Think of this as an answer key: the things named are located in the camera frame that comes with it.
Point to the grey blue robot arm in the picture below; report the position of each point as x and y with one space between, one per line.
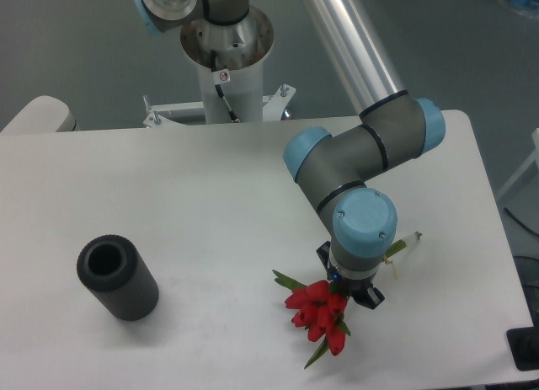
332 171

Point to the black device at right edge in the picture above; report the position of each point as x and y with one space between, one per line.
523 344

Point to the white chair left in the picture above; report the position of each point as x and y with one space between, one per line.
43 114

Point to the white furniture at right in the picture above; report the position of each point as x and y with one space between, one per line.
522 175

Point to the dark grey ribbed vase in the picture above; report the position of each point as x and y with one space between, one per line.
111 268

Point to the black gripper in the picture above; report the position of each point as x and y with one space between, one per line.
356 283

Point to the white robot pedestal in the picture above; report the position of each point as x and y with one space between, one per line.
229 61

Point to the red tulip bouquet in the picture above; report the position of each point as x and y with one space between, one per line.
320 310

